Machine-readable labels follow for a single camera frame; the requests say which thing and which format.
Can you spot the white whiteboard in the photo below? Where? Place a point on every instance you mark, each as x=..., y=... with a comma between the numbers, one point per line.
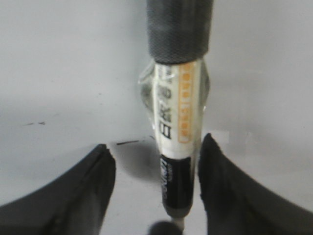
x=69, y=73

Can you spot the black and white marker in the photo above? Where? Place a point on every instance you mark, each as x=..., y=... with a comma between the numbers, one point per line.
x=174, y=89

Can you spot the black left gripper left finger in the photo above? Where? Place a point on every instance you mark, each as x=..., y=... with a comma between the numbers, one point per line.
x=73, y=204

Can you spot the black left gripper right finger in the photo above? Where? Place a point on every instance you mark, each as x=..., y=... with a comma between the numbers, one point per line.
x=235, y=204

